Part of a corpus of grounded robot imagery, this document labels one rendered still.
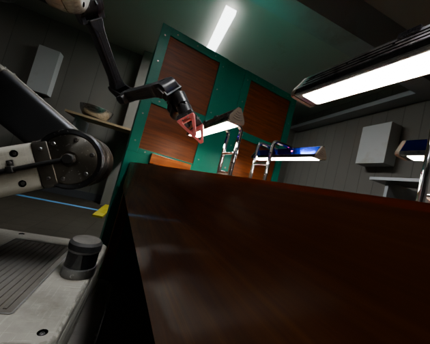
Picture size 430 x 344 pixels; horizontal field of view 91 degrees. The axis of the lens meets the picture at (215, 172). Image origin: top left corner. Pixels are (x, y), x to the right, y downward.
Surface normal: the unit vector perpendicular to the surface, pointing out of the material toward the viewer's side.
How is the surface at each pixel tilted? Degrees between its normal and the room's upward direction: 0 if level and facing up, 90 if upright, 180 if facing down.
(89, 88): 90
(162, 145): 90
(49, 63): 90
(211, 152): 90
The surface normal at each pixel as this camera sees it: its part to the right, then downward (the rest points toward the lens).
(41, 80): 0.29, 0.01
